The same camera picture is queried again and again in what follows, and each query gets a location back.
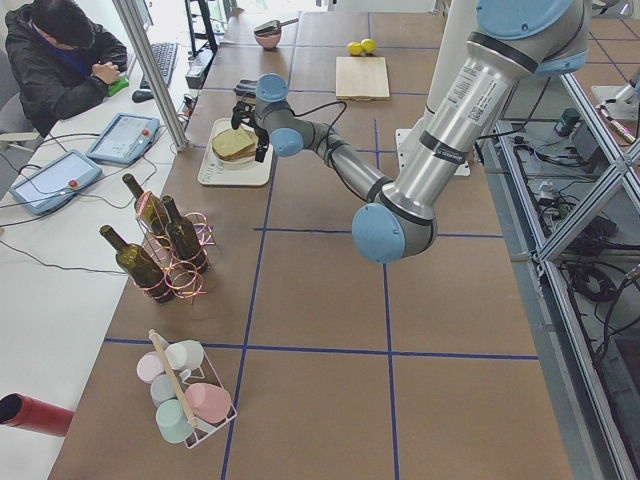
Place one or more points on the green wine bottle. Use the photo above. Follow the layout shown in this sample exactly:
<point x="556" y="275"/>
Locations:
<point x="149" y="209"/>
<point x="139" y="265"/>
<point x="183" y="237"/>

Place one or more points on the teach pendant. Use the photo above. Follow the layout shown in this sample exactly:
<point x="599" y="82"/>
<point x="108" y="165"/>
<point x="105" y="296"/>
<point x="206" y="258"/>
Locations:
<point x="124" y="139"/>
<point x="54" y="185"/>

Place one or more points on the person at desk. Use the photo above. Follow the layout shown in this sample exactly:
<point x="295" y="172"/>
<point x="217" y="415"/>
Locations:
<point x="63" y="62"/>

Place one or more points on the bread slice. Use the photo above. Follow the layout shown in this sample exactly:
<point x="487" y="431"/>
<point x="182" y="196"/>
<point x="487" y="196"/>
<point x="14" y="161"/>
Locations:
<point x="232" y="142"/>
<point x="236" y="156"/>

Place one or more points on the lilac cup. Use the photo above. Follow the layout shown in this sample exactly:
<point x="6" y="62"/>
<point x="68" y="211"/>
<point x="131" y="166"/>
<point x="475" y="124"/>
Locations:
<point x="149" y="367"/>

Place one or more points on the black keyboard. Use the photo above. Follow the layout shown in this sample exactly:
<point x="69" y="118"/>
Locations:
<point x="165" y="55"/>

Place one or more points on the grey blue cup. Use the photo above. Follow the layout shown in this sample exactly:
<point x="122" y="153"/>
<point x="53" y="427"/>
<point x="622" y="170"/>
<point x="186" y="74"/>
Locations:
<point x="161" y="390"/>

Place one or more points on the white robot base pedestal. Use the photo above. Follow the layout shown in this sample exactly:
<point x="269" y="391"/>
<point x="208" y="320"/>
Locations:
<point x="460" y="21"/>

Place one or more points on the red cylinder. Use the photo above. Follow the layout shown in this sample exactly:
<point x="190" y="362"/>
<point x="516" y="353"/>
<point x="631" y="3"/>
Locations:
<point x="34" y="415"/>

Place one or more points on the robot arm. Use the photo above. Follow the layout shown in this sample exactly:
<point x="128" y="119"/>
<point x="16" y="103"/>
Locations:
<point x="508" y="41"/>

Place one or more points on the green wine bottle front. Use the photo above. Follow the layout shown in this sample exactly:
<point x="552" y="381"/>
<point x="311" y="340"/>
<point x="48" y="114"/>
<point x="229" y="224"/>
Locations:
<point x="139" y="265"/>

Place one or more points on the white round plate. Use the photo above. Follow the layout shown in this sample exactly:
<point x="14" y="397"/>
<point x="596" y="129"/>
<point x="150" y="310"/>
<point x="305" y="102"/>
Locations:
<point x="232" y="145"/>

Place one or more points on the metal scoop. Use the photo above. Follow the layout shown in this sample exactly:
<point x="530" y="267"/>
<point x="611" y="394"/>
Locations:
<point x="272" y="27"/>

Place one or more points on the grey folded cloth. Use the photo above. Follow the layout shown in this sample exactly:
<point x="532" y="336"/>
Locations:
<point x="246" y="88"/>

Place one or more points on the teach pendant far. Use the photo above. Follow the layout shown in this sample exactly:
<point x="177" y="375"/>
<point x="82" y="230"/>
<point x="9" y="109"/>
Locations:
<point x="124" y="139"/>

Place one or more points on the copper wire bottle rack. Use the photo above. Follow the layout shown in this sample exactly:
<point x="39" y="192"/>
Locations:
<point x="181" y="276"/>

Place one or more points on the white wire cup rack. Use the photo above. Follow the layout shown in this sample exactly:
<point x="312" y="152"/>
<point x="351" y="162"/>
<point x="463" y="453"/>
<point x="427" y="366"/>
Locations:
<point x="181" y="380"/>

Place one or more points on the pink cup large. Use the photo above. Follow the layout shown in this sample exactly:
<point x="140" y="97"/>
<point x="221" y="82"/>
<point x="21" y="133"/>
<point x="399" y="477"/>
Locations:
<point x="209" y="402"/>

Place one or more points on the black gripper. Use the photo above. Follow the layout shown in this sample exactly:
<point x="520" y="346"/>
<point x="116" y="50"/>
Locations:
<point x="248" y="113"/>

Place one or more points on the green wine bottle back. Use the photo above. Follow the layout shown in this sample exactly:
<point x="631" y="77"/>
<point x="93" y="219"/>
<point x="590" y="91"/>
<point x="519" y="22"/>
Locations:
<point x="149" y="209"/>

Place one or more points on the mint green cup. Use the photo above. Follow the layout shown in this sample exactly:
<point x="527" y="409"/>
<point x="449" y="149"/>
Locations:
<point x="172" y="422"/>

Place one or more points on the pink bowl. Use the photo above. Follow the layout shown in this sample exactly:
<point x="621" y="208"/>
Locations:
<point x="268" y="40"/>

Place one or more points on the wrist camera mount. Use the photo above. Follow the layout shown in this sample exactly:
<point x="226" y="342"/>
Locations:
<point x="243" y="113"/>

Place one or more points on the yellow lemon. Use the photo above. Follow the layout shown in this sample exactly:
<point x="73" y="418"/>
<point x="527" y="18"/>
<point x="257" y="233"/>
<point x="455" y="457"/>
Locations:
<point x="368" y="46"/>
<point x="355" y="49"/>

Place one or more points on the yellow lemon right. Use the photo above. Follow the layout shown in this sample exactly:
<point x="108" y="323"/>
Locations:
<point x="368" y="46"/>

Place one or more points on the bread slice under egg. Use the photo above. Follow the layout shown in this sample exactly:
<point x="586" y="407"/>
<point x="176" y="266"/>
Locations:
<point x="236" y="156"/>

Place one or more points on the green handled tool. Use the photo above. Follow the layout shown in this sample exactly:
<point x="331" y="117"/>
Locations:
<point x="119" y="85"/>

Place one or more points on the cream bear tray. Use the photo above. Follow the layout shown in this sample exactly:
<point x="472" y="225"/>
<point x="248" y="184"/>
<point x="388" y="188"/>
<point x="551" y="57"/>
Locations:
<point x="242" y="172"/>

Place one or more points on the white cup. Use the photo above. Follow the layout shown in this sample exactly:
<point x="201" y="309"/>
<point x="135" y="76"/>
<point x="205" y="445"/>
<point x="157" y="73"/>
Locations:
<point x="186" y="354"/>

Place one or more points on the black computer mouse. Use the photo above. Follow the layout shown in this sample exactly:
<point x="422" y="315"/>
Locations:
<point x="142" y="95"/>

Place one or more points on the teach pendant near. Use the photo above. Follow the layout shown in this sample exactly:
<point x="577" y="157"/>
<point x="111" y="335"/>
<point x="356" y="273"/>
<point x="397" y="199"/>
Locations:
<point x="54" y="185"/>

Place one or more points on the aluminium frame post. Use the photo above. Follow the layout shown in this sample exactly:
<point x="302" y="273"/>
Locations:
<point x="133" y="25"/>

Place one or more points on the yellow lemon left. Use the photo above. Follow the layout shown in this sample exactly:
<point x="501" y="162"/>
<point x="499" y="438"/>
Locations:
<point x="355" y="49"/>

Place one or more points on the green wine bottle middle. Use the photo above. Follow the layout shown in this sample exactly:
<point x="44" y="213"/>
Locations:
<point x="183" y="237"/>

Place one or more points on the wooden cutting board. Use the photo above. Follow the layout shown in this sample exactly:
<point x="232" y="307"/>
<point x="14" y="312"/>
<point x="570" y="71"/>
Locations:
<point x="362" y="78"/>

